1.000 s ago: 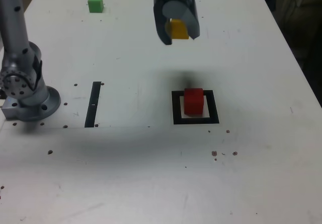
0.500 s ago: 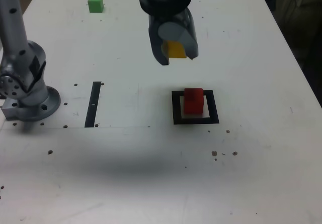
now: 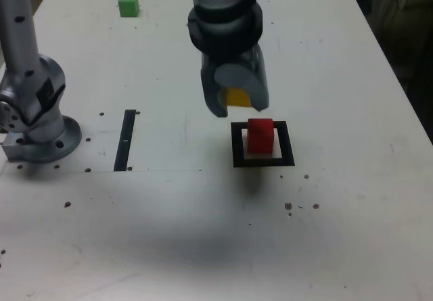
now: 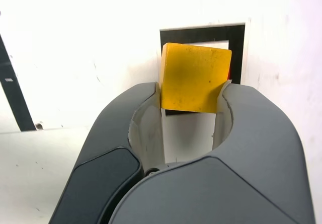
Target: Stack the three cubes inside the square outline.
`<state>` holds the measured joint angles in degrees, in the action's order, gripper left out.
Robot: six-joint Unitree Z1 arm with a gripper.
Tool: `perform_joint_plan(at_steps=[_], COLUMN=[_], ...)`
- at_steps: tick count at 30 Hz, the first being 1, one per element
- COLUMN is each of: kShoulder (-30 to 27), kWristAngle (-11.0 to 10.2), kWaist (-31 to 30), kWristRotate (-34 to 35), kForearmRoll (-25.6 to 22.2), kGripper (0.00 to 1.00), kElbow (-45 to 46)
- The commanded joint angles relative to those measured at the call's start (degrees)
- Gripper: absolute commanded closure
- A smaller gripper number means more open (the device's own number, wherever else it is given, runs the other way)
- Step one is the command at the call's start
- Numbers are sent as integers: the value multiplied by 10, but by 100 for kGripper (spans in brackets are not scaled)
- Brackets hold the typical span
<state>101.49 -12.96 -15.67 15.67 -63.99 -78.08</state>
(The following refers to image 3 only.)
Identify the red cube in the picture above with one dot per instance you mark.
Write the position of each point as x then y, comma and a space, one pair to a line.
260, 138

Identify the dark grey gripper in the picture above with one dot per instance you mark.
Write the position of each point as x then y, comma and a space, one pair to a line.
236, 60

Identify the black tape strip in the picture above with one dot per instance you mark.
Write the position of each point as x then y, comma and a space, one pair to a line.
121, 145

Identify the green cube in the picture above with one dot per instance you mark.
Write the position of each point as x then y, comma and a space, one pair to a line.
128, 6

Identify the yellow cube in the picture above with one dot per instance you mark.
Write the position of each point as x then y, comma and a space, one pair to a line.
236, 98

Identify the black tape square outline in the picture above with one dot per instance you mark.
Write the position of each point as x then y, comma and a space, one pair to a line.
236, 145

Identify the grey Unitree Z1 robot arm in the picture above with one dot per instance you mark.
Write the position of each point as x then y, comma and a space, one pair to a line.
20, 44

